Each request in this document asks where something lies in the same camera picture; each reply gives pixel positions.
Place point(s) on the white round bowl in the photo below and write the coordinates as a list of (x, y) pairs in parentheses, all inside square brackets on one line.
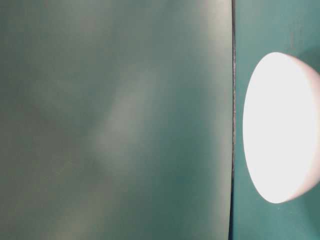
[(281, 127)]

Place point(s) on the green table mat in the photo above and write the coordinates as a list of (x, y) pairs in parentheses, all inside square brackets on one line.
[(115, 119)]

